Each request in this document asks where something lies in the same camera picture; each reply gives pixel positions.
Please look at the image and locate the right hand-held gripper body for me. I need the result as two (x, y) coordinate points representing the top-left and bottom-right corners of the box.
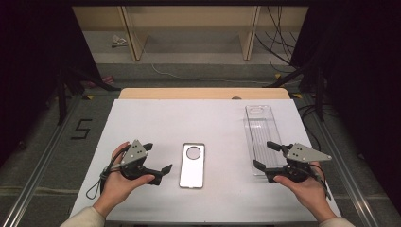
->
(268, 142), (333, 183)

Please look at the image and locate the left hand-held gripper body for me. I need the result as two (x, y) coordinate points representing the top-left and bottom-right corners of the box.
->
(118, 139), (156, 183)

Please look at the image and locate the clear plastic box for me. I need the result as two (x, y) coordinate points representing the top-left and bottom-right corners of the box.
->
(243, 104), (289, 177)

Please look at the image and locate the person's right hand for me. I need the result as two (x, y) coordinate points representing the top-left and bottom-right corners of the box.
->
(272, 161), (338, 223)

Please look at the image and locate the person's left hand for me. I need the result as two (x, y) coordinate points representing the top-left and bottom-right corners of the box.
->
(92, 141), (156, 218)

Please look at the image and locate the white table mat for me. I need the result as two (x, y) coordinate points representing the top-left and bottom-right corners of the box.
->
(69, 98), (342, 223)

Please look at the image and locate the black tripod stand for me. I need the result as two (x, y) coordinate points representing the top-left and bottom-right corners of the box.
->
(264, 58), (326, 123)
(54, 61), (122, 126)

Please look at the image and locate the pink cloth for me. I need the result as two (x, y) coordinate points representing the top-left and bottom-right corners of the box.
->
(87, 75), (115, 89)

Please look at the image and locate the black curtain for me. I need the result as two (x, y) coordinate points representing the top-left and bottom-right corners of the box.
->
(288, 0), (401, 216)
(0, 0), (102, 166)

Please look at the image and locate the crumpled white paper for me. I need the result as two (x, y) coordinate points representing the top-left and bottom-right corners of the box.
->
(111, 34), (129, 48)

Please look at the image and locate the beige wooden desk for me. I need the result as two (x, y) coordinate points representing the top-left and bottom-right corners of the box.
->
(71, 5), (309, 61)

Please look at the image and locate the right hand-held gripper cable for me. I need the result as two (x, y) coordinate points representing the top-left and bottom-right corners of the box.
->
(306, 163), (333, 201)

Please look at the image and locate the hand-held gripper cable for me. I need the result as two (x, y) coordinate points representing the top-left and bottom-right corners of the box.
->
(306, 163), (333, 201)
(85, 144), (131, 201)

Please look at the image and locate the left hand-held gripper cable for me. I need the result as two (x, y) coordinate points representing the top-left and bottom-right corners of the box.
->
(85, 144), (131, 201)

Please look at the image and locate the bundle of black cables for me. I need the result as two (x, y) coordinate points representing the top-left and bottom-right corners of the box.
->
(253, 5), (300, 74)

